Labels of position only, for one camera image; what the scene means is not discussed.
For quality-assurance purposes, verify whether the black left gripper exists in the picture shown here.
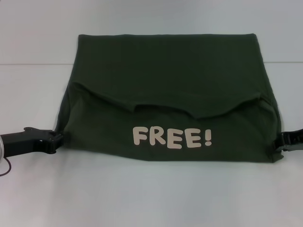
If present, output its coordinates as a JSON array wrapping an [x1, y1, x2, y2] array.
[[0, 127, 65, 158]]

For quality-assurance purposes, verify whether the dark green t-shirt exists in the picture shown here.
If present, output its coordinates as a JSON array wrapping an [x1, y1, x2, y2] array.
[[54, 34, 285, 164]]

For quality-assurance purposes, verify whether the red-brown left arm cable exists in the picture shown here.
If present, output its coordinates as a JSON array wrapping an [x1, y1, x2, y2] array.
[[0, 158, 12, 177]]

